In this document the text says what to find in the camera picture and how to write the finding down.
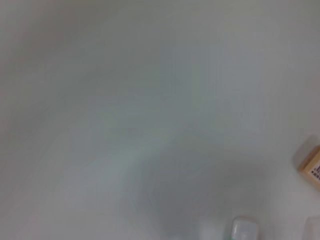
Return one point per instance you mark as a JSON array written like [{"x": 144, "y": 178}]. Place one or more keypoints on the green pen with white cap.
[{"x": 243, "y": 230}]

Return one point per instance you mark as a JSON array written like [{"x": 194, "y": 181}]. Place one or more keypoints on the beige eraser with barcode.
[{"x": 311, "y": 167}]

